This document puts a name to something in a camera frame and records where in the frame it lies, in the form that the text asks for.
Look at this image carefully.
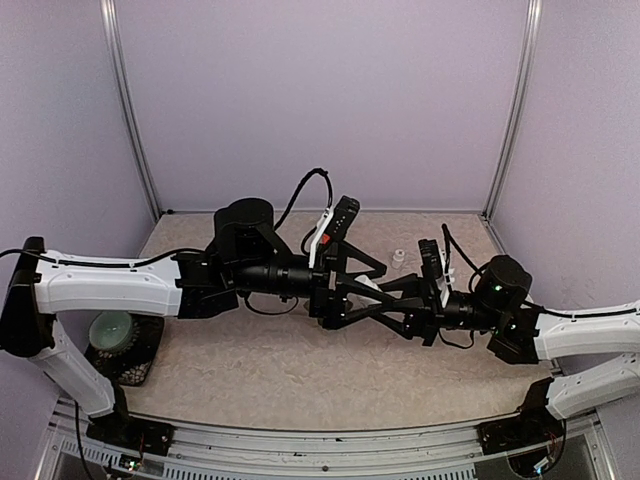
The left aluminium frame post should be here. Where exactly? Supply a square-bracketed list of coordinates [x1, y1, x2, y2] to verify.
[100, 0, 162, 222]

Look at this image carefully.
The aluminium frame post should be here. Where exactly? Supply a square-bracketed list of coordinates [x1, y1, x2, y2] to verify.
[100, 0, 162, 222]
[482, 0, 543, 224]

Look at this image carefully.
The green ceramic bowl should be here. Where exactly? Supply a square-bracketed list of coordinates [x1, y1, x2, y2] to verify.
[89, 311, 134, 353]

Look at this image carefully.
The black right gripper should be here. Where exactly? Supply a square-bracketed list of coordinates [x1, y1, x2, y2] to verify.
[373, 274, 503, 348]

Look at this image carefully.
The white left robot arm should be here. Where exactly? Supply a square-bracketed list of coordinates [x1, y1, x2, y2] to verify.
[1, 197, 386, 445]

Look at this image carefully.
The black square tray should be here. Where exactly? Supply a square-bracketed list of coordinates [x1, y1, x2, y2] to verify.
[85, 314, 165, 387]

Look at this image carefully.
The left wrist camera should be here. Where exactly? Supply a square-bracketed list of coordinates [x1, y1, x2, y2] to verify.
[308, 195, 360, 269]

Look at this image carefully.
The front aluminium rail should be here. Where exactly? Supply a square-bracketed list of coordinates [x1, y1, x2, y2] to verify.
[43, 401, 616, 479]

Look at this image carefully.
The right aluminium frame post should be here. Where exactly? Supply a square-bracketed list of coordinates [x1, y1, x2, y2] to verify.
[482, 0, 543, 224]

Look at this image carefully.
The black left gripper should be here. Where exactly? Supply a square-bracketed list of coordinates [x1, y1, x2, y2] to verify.
[231, 240, 396, 330]

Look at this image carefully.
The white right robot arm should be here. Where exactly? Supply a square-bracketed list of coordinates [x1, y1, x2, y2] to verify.
[357, 255, 639, 444]

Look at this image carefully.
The small white pill bottle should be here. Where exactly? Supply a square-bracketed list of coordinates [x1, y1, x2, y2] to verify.
[355, 275, 382, 303]

